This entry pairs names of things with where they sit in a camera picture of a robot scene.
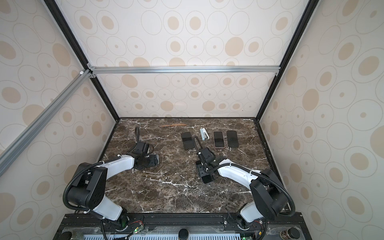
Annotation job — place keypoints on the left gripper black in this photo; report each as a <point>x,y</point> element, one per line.
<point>154,160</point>

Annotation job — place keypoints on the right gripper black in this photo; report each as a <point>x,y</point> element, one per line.
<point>199,170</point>

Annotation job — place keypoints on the pink phone case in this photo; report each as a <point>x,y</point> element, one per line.
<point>219,140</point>

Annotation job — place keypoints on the black phone case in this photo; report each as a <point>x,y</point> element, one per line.
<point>187,140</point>

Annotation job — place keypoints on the black phone case horizontal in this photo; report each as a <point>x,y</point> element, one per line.
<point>232,138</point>

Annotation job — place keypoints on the black phone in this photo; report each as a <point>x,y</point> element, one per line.
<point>207,178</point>

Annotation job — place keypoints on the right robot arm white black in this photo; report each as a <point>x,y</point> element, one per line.
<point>270,198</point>

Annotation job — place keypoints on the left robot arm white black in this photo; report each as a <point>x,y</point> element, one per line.
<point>86,190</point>

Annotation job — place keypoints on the small white blue box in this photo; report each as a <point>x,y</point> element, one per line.
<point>204,134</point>

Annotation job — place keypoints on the brown wooden stick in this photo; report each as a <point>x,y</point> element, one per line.
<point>173,125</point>

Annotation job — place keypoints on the black knob front centre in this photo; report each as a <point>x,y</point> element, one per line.
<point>183,234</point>

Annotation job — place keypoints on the black round button right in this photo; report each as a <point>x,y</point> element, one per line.
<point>290,234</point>

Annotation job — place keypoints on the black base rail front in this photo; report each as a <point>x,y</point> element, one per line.
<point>207,226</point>

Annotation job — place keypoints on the horizontal aluminium rail back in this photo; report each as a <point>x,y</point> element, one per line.
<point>185,70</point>

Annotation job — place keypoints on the diagonal aluminium rail left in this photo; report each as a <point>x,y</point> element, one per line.
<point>25,138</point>

